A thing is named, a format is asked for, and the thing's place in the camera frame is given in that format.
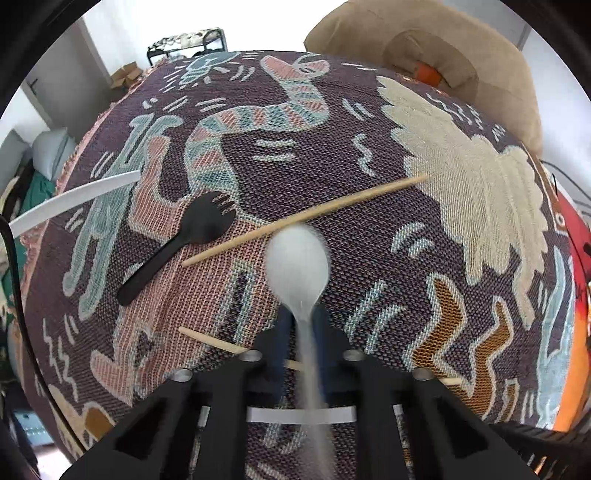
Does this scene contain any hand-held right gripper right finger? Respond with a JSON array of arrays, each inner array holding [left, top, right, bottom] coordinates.
[[313, 308, 541, 480]]

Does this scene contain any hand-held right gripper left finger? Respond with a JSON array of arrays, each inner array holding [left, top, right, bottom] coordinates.
[[60, 318, 297, 480]]

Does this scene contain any slim wooden chopstick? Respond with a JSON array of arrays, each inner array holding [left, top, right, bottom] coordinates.
[[181, 174, 430, 268], [178, 326, 463, 386]]

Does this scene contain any white plastic spoon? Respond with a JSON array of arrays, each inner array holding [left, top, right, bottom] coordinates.
[[8, 169, 141, 240], [267, 224, 342, 480]]

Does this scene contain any black plastic spork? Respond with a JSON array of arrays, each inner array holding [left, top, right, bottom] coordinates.
[[116, 191, 237, 306]]

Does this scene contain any printed woven blanket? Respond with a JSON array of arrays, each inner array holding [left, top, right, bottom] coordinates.
[[21, 48, 578, 480]]

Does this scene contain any orange cat print mat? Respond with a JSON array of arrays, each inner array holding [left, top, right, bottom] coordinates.
[[551, 175, 591, 432]]

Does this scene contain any teal green cloth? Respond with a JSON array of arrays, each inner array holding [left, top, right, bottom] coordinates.
[[18, 178, 61, 222]]

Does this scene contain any light grey pillow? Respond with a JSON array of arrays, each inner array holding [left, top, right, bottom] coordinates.
[[30, 128, 77, 176]]

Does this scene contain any orange round object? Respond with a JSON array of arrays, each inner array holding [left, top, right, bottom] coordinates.
[[414, 62, 445, 88]]

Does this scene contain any cardboard box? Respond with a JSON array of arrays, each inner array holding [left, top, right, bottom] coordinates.
[[110, 62, 141, 90]]

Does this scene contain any black shoe rack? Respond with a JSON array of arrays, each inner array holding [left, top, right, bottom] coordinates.
[[147, 28, 229, 65]]

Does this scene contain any beige upholstered chair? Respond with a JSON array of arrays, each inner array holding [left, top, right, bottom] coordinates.
[[304, 0, 543, 158]]

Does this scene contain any black power cable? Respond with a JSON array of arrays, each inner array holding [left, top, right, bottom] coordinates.
[[540, 159, 591, 206]]

